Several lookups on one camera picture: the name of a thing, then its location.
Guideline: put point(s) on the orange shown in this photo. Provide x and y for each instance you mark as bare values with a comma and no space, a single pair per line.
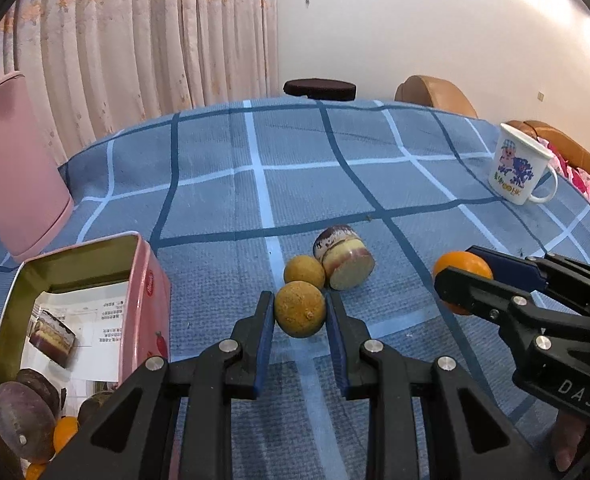
462,261
65,432
36,471

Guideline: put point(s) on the pink tin box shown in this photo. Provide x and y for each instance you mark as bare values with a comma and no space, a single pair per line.
145,300

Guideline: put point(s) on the brown leather armchair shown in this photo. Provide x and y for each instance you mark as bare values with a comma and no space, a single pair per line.
432,95

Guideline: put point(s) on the person's right hand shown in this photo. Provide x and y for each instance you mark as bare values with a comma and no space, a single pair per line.
570,440

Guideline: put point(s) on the pink floral curtain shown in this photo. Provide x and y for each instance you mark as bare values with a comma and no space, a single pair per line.
150,35

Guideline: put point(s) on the brown leather sofa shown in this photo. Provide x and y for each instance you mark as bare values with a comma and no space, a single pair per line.
582,160

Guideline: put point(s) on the dark round stool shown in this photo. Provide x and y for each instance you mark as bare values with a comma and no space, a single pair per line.
320,89

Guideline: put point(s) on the white printed mug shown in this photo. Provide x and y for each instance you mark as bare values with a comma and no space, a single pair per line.
517,165

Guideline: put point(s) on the pink floral cushion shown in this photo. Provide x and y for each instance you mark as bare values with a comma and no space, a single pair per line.
585,185

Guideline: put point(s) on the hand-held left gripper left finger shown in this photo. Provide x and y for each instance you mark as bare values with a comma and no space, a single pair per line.
264,340

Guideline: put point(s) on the purple passion fruit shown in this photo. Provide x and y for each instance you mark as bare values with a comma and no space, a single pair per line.
22,420

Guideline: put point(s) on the brown longan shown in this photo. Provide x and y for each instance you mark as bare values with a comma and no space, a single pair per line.
300,308
304,271

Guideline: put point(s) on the striped round cake piece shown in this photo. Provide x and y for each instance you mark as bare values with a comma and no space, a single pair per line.
345,257

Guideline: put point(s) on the printed paper sheet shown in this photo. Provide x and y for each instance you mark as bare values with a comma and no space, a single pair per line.
100,320

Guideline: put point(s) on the pink electric kettle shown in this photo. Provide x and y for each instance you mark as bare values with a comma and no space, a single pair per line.
20,175

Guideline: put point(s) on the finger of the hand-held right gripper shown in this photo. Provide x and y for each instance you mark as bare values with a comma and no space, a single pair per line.
515,267
475,292

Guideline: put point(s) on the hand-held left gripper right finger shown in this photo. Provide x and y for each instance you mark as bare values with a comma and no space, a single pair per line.
337,345

